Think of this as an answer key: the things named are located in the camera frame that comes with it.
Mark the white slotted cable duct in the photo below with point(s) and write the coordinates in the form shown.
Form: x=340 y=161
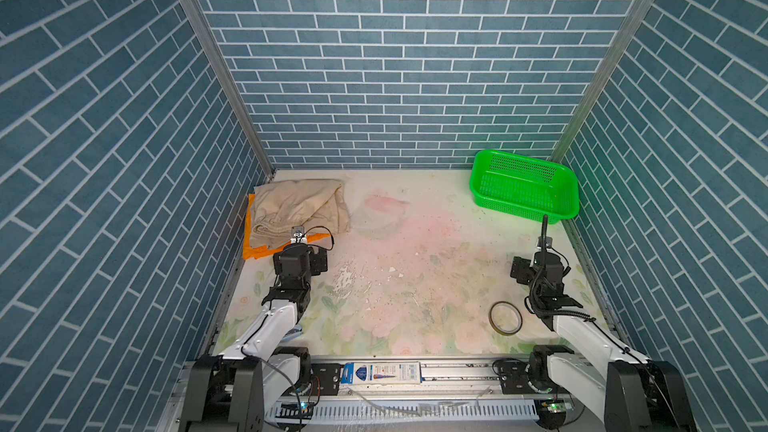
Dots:
x=358 y=412

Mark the green plastic basket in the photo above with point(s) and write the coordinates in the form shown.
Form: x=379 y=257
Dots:
x=523 y=186

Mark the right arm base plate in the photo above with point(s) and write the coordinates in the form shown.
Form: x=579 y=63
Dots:
x=519 y=377

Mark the aluminium front rail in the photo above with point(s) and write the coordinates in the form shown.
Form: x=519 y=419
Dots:
x=454 y=377

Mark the orange shorts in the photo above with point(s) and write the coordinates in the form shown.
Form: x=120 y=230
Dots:
x=250 y=252

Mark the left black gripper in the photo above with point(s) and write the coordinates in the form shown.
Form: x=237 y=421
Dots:
x=318 y=262

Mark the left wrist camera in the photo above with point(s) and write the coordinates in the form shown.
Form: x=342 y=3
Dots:
x=298 y=235

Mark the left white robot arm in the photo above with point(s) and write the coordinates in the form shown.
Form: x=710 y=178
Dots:
x=232 y=391

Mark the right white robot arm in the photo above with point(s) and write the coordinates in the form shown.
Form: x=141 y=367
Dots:
x=625 y=388

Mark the white blue paper box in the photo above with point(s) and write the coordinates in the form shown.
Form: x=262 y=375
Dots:
x=381 y=373

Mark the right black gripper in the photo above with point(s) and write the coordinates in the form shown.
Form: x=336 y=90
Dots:
x=521 y=267

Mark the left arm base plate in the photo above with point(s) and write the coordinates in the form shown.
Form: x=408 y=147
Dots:
x=321 y=379

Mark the beige shorts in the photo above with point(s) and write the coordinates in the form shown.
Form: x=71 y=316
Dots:
x=276 y=208

